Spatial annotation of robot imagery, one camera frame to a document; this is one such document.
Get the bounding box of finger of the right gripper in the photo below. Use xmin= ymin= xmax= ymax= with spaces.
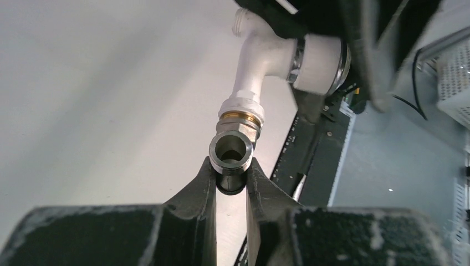
xmin=339 ymin=1 xmax=408 ymax=112
xmin=236 ymin=0 xmax=344 ymax=38

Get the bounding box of white plastic water faucet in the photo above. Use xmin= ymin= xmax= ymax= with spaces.
xmin=218 ymin=8 xmax=351 ymax=124

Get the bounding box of white plastic mesh basket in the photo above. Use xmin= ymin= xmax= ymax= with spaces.
xmin=437 ymin=44 xmax=469 ymax=129

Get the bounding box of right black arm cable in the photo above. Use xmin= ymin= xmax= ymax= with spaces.
xmin=391 ymin=48 xmax=429 ymax=122

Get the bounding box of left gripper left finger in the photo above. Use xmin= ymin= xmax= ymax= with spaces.
xmin=1 ymin=159 xmax=217 ymax=265

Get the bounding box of metal tee pipe fitting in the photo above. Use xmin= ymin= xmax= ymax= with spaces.
xmin=208 ymin=118 xmax=261 ymax=195

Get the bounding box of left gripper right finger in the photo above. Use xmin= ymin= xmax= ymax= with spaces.
xmin=246 ymin=159 xmax=450 ymax=265

